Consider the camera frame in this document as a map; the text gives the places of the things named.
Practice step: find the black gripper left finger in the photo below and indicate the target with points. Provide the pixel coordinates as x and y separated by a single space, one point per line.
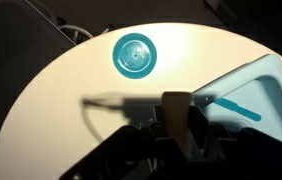
122 151

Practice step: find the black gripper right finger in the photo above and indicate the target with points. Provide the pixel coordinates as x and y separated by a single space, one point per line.
244 155

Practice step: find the blue toy spatula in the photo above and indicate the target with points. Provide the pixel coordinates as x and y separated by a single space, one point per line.
232 106

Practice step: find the light blue toy sink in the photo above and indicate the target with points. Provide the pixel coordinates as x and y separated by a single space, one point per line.
256 86

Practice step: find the round white table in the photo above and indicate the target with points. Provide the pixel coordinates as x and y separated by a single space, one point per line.
80 99

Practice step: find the teal round saucer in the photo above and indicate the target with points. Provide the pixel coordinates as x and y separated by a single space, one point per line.
134 55

